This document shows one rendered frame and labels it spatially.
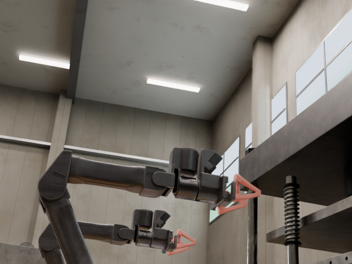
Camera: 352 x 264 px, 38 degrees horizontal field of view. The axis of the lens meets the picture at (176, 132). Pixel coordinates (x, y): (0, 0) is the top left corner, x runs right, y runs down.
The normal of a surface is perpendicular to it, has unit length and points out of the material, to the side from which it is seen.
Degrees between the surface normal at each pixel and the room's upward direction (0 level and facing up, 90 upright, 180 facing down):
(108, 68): 180
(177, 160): 90
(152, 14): 180
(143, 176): 93
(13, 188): 90
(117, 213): 90
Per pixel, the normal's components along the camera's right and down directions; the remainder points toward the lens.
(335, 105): -0.95, -0.19
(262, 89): 0.23, -0.40
